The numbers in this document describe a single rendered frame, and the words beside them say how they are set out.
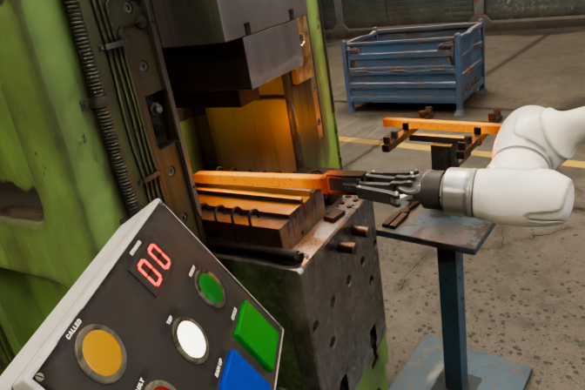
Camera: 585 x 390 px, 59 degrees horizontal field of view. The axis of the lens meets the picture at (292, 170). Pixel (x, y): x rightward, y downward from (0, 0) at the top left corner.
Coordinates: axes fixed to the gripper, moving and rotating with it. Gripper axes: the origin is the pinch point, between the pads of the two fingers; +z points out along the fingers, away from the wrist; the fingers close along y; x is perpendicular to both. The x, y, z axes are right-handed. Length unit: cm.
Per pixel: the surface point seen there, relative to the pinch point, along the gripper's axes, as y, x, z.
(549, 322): 99, -103, -32
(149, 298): -57, 11, -2
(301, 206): -2.8, -5.4, 10.1
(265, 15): -4.5, 35.4, 10.3
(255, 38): -8.9, 31.9, 10.3
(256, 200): -3.6, -4.7, 21.4
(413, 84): 371, -76, 108
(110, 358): -66, 12, -7
